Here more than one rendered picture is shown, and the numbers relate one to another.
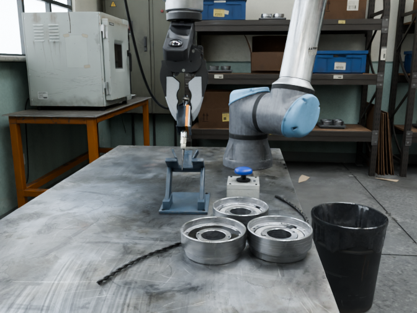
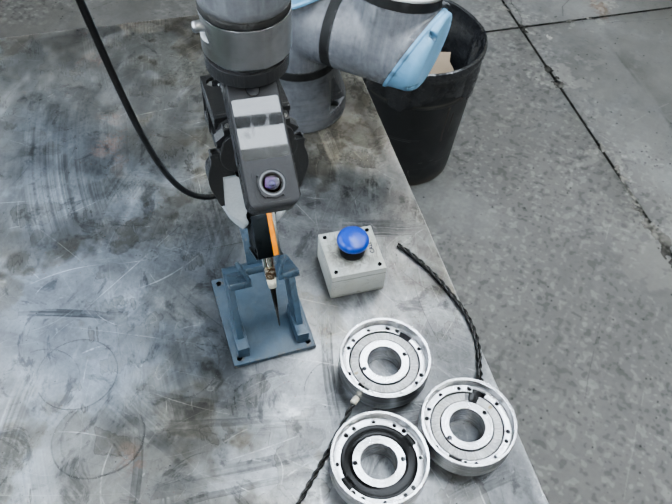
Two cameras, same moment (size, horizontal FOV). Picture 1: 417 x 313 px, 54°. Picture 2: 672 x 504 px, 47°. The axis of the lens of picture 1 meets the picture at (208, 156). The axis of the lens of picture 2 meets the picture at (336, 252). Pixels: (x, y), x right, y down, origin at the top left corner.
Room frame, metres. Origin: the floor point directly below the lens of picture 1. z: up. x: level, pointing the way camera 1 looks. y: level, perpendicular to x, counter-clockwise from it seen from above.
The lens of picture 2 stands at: (0.35, 0.18, 1.60)
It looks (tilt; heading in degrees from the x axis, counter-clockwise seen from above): 52 degrees down; 336
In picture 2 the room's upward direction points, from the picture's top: 4 degrees clockwise
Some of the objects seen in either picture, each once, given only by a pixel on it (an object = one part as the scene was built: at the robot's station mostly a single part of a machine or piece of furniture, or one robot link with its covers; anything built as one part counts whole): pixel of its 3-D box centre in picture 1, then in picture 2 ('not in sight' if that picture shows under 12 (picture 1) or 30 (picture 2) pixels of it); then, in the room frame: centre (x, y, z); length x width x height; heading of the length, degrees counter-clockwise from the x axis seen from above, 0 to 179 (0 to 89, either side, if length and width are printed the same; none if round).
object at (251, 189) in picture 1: (243, 188); (350, 257); (0.88, -0.08, 0.82); 0.08 x 0.07 x 0.05; 174
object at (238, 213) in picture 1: (240, 215); (383, 365); (0.73, -0.06, 0.82); 0.10 x 0.10 x 0.04
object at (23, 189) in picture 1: (95, 151); not in sight; (3.32, 0.94, 0.39); 1.50 x 0.62 x 0.78; 174
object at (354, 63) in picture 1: (335, 62); not in sight; (4.24, -1.28, 1.11); 0.52 x 0.38 x 0.22; 84
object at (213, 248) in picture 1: (213, 240); (378, 464); (0.62, -0.01, 0.82); 0.10 x 0.10 x 0.04
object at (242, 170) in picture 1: (243, 178); (352, 248); (0.88, -0.08, 0.85); 0.04 x 0.04 x 0.05
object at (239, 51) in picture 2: (182, 3); (242, 28); (0.86, 0.05, 1.22); 0.08 x 0.08 x 0.05
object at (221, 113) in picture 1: (217, 108); not in sight; (4.33, -0.10, 0.64); 0.49 x 0.40 x 0.37; 89
